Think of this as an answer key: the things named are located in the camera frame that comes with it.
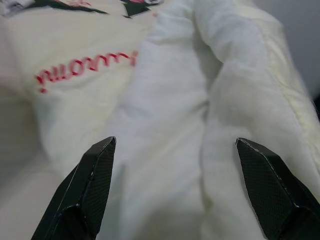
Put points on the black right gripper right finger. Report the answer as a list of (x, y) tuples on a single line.
[(275, 195)]

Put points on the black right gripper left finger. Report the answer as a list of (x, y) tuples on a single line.
[(82, 190)]

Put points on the white quilt red embroidery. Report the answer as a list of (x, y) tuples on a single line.
[(162, 87)]

